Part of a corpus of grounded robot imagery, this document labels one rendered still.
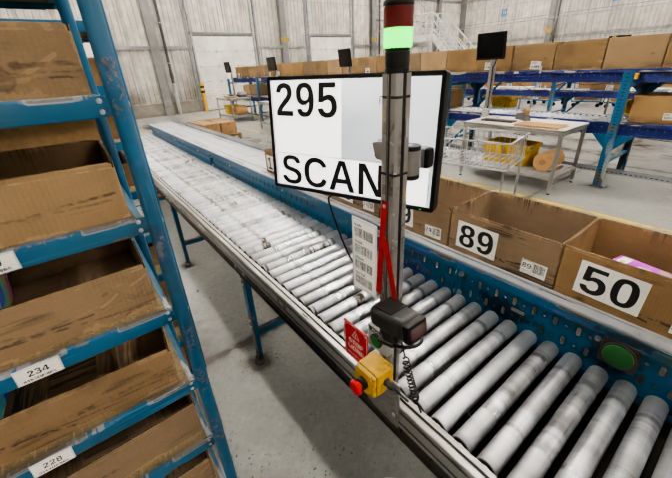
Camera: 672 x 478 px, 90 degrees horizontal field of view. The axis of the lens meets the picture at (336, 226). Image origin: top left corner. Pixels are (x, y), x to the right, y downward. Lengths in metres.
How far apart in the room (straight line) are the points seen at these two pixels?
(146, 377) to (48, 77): 0.58
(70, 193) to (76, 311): 0.22
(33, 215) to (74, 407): 0.39
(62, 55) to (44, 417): 0.63
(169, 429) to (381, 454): 1.06
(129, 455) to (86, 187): 0.62
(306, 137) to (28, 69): 0.56
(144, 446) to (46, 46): 0.82
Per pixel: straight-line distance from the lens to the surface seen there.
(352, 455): 1.82
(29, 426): 0.91
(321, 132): 0.91
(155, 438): 1.02
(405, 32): 0.65
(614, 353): 1.25
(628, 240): 1.49
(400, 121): 0.66
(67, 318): 0.79
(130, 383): 0.88
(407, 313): 0.75
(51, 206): 0.70
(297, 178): 0.98
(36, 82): 0.67
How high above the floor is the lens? 1.57
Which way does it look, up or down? 25 degrees down
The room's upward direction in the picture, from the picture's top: 3 degrees counter-clockwise
